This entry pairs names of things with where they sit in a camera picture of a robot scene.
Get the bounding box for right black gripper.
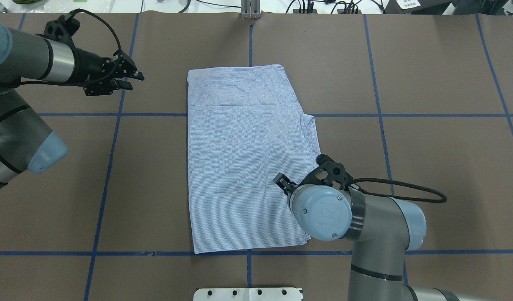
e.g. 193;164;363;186
272;173;299;196

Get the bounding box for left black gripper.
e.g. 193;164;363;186
75;48;145;97

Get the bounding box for light blue striped shirt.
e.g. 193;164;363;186
187;64;320;255

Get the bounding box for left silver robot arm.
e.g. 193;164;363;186
0;15;144;190

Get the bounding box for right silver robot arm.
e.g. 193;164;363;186
273;169;482;301

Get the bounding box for green cloth pouch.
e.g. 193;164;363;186
12;0;40;5

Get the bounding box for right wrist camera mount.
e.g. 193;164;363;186
300;154;353;190

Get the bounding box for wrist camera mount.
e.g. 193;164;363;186
300;154;353;190
43;15;80;48

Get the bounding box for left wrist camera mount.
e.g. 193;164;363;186
43;15;80;48

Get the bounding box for white pedestal column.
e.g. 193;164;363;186
193;287;304;301

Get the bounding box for aluminium frame post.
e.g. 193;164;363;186
241;0;262;19

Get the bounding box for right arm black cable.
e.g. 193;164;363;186
350;178;448;204

